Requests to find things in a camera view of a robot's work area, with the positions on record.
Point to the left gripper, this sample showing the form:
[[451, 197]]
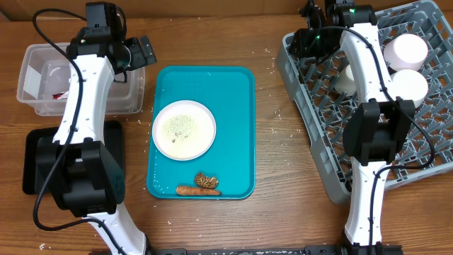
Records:
[[139, 59]]

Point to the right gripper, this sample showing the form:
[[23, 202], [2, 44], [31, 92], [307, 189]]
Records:
[[301, 36]]

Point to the white cup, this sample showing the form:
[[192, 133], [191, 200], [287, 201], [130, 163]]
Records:
[[345, 82]]

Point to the red snack wrapper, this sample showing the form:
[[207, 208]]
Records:
[[60, 96]]

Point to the large white plate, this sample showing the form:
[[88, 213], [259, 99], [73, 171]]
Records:
[[184, 130]]

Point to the small pink plate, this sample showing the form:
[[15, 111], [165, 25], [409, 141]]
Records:
[[407, 51]]

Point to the pale green bowl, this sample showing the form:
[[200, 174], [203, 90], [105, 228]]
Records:
[[409, 85]]

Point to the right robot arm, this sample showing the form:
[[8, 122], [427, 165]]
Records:
[[376, 131]]

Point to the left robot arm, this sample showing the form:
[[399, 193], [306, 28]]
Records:
[[82, 176]]

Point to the grey dishwasher rack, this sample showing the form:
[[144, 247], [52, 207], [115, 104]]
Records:
[[325, 111]]

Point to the black plastic tray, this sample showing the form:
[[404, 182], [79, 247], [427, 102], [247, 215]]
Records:
[[33, 181]]

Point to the clear plastic bin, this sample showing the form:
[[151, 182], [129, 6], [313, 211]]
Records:
[[45, 73]]

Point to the teal plastic tray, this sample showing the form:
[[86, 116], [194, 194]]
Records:
[[229, 94]]

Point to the orange carrot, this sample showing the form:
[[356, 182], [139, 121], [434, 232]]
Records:
[[196, 191]]

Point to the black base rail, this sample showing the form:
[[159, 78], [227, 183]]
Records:
[[324, 249]]

